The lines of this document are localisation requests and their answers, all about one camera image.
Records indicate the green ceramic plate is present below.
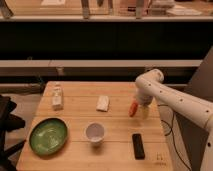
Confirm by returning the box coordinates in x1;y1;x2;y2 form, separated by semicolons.
29;118;68;156

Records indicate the black remote control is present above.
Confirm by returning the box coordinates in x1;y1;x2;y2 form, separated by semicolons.
132;134;145;160

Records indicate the white paper cup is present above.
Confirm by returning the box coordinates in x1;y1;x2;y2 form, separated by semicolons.
85;123;105;147

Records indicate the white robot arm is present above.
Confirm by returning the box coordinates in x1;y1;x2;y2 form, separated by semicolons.
135;69;213;171

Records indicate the black cable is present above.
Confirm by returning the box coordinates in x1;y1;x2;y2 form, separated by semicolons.
157;103;193;171

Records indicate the dark robot base panel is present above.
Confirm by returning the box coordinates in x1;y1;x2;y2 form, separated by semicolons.
176;46;213;171

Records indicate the white folded cloth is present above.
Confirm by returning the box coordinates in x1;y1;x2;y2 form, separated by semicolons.
96;95;110;112

